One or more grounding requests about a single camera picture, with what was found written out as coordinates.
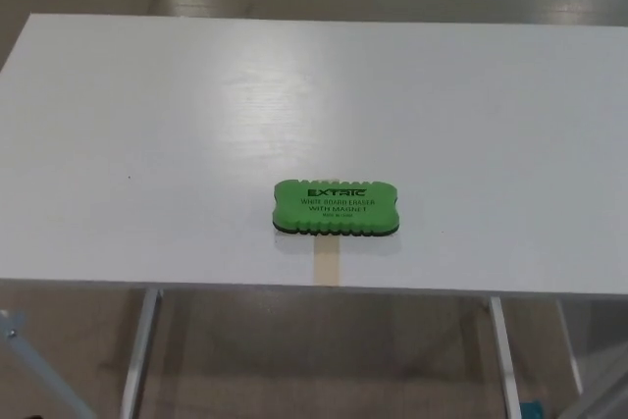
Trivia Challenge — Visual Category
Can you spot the green whiteboard eraser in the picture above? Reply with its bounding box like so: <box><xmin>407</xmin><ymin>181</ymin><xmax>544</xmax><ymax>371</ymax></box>
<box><xmin>270</xmin><ymin>178</ymin><xmax>401</xmax><ymax>236</ymax></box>

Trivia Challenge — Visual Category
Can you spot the teal plastic object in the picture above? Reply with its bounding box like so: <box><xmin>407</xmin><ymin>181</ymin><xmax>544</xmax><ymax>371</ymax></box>
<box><xmin>522</xmin><ymin>397</ymin><xmax>547</xmax><ymax>419</ymax></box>

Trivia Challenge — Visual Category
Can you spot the blue-grey metal stand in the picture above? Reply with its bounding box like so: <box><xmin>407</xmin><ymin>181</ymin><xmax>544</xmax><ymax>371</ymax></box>
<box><xmin>0</xmin><ymin>309</ymin><xmax>92</xmax><ymax>419</ymax></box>

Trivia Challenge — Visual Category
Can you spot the grey metal stand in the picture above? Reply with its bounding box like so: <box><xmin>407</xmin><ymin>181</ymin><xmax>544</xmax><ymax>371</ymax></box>
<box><xmin>572</xmin><ymin>340</ymin><xmax>628</xmax><ymax>419</ymax></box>

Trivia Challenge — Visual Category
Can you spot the white metal table leg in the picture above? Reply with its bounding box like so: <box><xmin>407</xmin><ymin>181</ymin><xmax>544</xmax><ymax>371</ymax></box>
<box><xmin>553</xmin><ymin>297</ymin><xmax>586</xmax><ymax>396</ymax></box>
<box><xmin>120</xmin><ymin>288</ymin><xmax>165</xmax><ymax>419</ymax></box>
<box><xmin>488</xmin><ymin>295</ymin><xmax>524</xmax><ymax>419</ymax></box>

